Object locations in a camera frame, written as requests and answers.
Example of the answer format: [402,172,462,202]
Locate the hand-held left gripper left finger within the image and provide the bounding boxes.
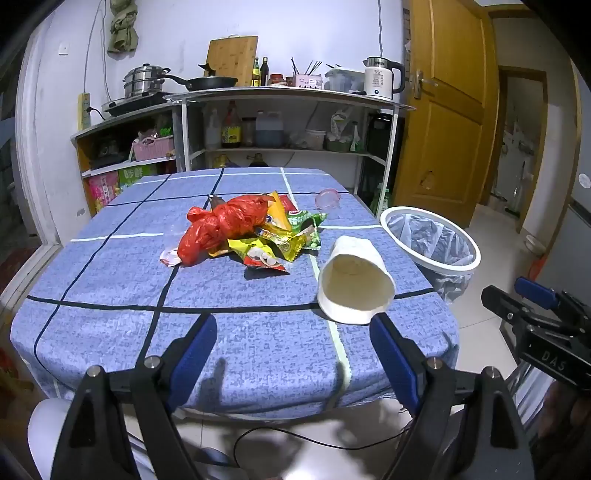
[53,314,218,480]

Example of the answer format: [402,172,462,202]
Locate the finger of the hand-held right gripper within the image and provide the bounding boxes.
[515,276,578,319]
[481,285,550,333]

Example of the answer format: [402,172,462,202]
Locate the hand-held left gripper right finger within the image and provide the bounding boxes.
[370,314,536,480]

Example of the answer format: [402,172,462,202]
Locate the white plastic trash bin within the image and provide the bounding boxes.
[379,206,482,303]

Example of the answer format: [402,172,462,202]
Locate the red plastic bag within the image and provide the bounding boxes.
[178,194,278,266]

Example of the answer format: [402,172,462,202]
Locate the green snack wrapper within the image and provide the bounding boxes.
[287,210,328,251]

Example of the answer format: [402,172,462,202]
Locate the metal floor bowl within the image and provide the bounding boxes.
[523,234,548,257]

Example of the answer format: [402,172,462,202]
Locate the white paper cup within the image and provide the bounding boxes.
[317,235,396,325]

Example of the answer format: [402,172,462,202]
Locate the clear bin liner bag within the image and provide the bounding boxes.
[385,213,476,303]

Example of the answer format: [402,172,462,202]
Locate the red and yellow snack wrapper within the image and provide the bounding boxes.
[243,249,293,275]

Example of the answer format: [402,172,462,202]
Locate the green plastic bottle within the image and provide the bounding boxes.
[376,184,393,219]

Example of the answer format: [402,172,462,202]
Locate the clear pink plastic cup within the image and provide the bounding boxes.
[315,189,342,212]

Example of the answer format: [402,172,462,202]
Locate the white stool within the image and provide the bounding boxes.
[28,398,154,480]

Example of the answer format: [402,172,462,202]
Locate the wooden door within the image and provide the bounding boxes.
[392,0,500,229]

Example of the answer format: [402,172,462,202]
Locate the green carton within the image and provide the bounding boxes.
[118,166,158,191]

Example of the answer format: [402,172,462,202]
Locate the pink carton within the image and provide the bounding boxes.
[87,171,122,209]

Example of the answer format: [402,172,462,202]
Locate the pink plastic basket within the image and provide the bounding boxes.
[131,136,175,162]

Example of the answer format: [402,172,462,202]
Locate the black thermos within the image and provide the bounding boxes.
[367,113,394,158]

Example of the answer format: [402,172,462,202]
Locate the white plastic bottle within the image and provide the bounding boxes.
[205,108,222,150]

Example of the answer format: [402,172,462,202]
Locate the yellow label sauce bottle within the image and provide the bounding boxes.
[221,102,243,149]

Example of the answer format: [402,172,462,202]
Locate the white plastic bag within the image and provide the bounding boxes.
[328,111,359,153]

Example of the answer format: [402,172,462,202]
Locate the wooden open cabinet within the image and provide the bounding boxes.
[71,102,178,217]

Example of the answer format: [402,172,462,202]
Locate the black induction cooker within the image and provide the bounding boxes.
[102,92,174,116]

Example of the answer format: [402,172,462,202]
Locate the white electric kettle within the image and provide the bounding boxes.
[361,56,406,101]

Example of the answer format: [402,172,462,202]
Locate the black frying pan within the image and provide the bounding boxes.
[161,74,239,91]

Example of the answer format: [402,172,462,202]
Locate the white metal shelf rack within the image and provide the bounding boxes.
[165,86,417,217]

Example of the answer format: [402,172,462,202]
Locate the clear plastic container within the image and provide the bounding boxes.
[325,68,365,92]

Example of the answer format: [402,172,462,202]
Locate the steel steamer pot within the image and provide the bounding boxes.
[122,64,171,99]

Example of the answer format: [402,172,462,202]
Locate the wooden cutting board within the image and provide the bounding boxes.
[203,36,259,88]

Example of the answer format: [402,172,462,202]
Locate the bundle of chopsticks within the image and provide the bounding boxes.
[290,57,324,75]

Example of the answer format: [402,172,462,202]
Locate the green hanging cloth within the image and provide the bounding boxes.
[107,0,140,54]

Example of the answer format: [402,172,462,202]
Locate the black cable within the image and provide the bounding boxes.
[233,425,413,468]

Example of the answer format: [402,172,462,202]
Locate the metal door handle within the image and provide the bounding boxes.
[406,68,439,99]

